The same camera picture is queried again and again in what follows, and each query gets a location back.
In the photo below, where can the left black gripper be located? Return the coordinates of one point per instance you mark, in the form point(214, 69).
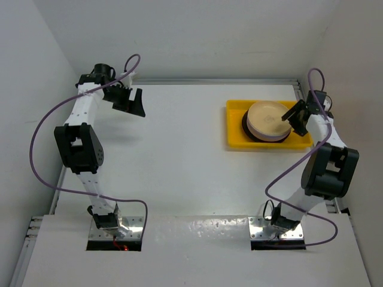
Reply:
point(133, 106)

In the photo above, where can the cream white plate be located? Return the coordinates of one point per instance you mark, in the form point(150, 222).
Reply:
point(254, 131)

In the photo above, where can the orange plate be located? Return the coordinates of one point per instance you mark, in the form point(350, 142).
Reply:
point(265, 117)

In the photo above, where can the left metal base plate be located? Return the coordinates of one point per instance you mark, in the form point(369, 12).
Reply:
point(130, 229)

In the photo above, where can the yellow plastic bin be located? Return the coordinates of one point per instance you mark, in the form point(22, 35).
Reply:
point(238, 139)

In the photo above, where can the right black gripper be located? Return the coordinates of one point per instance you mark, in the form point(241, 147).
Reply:
point(298, 128)

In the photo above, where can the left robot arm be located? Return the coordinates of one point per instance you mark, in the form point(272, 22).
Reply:
point(80, 149)

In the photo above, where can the purple plate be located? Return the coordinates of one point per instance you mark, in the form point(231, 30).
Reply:
point(269, 138)

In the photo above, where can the metal base plate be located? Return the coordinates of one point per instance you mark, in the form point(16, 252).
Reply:
point(130, 229)
point(262, 230)

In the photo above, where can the steel plate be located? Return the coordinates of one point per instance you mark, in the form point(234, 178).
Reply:
point(247, 132)

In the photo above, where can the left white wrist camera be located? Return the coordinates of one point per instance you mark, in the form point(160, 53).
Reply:
point(127, 78)

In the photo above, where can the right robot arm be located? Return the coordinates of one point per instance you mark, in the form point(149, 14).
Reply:
point(330, 166)

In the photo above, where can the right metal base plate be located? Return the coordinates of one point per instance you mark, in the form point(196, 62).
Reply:
point(262, 230)

